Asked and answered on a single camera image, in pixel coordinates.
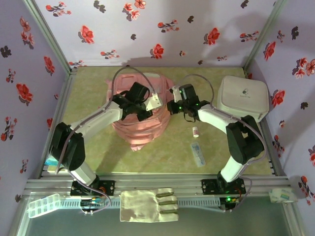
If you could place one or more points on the small controller circuit board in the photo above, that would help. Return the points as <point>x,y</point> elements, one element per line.
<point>92,202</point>
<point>230,200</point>

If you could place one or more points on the teal packet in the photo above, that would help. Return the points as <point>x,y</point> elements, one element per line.
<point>51,162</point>

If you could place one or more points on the white tape packet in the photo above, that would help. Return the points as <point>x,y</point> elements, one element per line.
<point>283,195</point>

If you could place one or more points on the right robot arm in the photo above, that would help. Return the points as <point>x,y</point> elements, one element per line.
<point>243,140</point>

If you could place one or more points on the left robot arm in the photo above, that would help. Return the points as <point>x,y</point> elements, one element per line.
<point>98,115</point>

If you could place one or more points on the clear plastic tube case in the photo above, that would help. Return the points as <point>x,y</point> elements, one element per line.
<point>198,155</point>

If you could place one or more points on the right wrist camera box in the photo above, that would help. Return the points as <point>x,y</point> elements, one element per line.
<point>176,94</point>

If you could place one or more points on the beige cloth glove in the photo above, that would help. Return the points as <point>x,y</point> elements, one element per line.
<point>140,206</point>

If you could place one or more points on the aluminium table side rail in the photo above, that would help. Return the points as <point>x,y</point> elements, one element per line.
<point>273,162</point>
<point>64,93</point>

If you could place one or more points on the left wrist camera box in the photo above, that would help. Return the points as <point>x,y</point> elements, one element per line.
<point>153,102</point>

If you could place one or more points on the clear plastic organizer box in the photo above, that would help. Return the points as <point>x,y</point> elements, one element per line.
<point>44,205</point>

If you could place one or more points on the white pill bottle pink label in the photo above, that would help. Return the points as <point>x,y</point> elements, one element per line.
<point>196,132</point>

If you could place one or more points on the aluminium upright post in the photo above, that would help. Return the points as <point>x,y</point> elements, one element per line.
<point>264,32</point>
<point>46,32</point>

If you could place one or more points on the pink school backpack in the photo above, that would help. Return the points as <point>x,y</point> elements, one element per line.
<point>137,132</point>

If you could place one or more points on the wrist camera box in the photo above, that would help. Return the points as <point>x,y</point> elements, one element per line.
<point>153,102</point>
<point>176,94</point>

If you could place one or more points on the white storage box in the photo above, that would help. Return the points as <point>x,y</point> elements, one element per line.
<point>243,98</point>

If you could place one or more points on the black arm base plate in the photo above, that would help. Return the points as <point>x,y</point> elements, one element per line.
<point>209,186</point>
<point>108,186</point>

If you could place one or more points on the long aluminium cross rail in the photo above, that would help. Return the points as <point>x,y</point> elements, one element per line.
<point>157,183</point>

